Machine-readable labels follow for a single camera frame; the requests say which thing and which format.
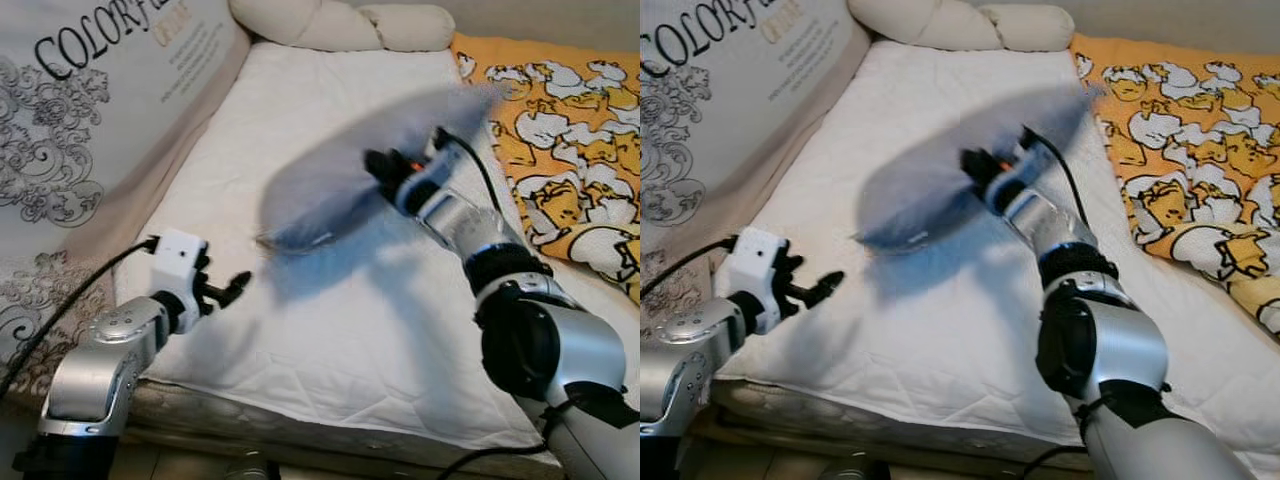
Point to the plain grey pillow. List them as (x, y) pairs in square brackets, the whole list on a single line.
[(920, 190), (320, 190)]

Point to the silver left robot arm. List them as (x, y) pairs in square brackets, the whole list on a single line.
[(690, 370), (100, 370)]

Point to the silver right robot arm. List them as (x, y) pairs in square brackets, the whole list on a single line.
[(560, 350), (1120, 350)]

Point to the white quilted mattress pad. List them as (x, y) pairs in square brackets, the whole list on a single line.
[(300, 350), (900, 350)]

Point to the beige knotted bolster pillow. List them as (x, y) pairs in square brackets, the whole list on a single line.
[(330, 25), (950, 25)]

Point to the scroll print fabric cushion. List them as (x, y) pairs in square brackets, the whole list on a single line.
[(50, 320)]

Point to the yellow egg print blanket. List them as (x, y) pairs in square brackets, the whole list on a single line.
[(560, 120), (1180, 120)]

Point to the large scroll print lettered cushion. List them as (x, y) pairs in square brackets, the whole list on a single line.
[(720, 100), (100, 100)]

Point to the grey robot leg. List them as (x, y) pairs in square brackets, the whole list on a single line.
[(248, 468), (850, 468)]

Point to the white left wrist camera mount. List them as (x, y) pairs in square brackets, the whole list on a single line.
[(178, 260), (755, 260)]

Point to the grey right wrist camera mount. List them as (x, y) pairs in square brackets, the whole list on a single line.
[(1035, 168), (440, 170)]

